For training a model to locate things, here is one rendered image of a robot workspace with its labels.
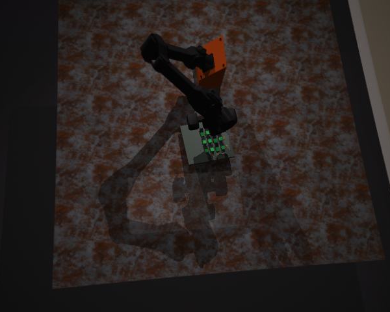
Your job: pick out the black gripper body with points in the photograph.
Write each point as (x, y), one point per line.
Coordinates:
(193, 120)

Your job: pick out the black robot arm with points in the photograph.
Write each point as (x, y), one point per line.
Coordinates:
(201, 100)

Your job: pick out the grey switch panel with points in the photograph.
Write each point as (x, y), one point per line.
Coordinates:
(201, 147)

